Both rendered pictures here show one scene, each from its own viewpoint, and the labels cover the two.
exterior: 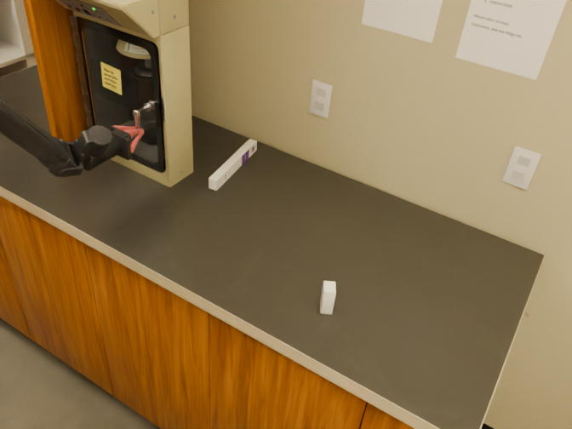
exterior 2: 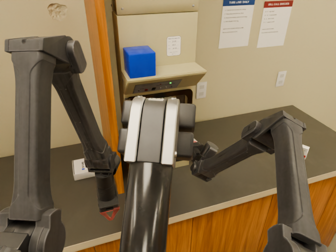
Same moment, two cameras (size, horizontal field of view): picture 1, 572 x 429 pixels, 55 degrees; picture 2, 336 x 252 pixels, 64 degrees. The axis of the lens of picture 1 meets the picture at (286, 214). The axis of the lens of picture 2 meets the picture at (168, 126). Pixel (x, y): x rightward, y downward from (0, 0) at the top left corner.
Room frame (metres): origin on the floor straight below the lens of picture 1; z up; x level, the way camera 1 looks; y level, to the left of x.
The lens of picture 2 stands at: (0.68, 1.28, 1.88)
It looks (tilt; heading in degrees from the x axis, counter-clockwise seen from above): 31 degrees down; 312
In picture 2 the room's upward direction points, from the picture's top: straight up
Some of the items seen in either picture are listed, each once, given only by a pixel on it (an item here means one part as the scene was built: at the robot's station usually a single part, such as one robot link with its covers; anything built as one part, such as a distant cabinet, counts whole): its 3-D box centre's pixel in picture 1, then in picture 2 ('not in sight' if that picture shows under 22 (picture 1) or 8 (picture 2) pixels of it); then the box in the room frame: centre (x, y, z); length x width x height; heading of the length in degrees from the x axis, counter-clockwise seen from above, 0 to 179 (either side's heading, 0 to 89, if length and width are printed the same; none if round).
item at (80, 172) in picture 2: not in sight; (89, 167); (1.71, 0.74, 0.96); 0.16 x 0.12 x 0.04; 62
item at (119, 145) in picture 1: (109, 146); (194, 154); (1.23, 0.48, 1.14); 0.10 x 0.07 x 0.07; 61
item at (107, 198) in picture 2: not in sight; (106, 191); (1.28, 0.92, 1.21); 0.10 x 0.07 x 0.07; 151
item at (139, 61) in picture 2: not in sight; (139, 61); (1.42, 0.61, 1.56); 0.10 x 0.10 x 0.09; 62
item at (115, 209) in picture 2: not in sight; (109, 208); (1.27, 0.93, 1.14); 0.07 x 0.07 x 0.09; 61
